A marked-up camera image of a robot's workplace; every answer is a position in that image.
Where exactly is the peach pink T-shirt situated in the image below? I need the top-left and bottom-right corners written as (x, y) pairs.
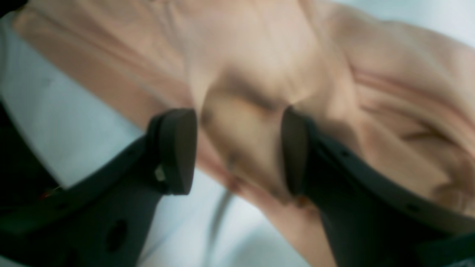
top-left (11, 0), bottom-right (474, 267)

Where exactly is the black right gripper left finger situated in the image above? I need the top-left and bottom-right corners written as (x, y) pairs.
top-left (1, 109), bottom-right (197, 267)

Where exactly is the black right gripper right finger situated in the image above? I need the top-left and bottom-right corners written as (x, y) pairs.
top-left (281, 107), bottom-right (475, 267)

